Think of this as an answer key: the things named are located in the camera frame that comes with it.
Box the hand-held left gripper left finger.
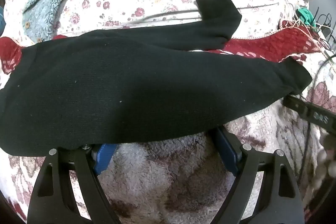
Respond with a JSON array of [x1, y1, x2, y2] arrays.
[[28, 144, 121, 224]]

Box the black pants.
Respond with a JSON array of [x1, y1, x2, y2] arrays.
[[0, 0, 313, 157]]

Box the green cloth piece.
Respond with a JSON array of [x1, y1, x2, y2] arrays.
[[297, 7, 315, 26]]

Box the red-bordered plush blanket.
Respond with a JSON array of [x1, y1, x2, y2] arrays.
[[0, 19, 336, 224]]

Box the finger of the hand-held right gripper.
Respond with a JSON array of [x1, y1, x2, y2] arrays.
[[283, 95, 336, 134]]

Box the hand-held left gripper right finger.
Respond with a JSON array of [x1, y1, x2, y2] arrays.
[[210, 128, 306, 224]]

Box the tangled black cables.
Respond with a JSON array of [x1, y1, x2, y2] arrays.
[[314, 7, 336, 56]]

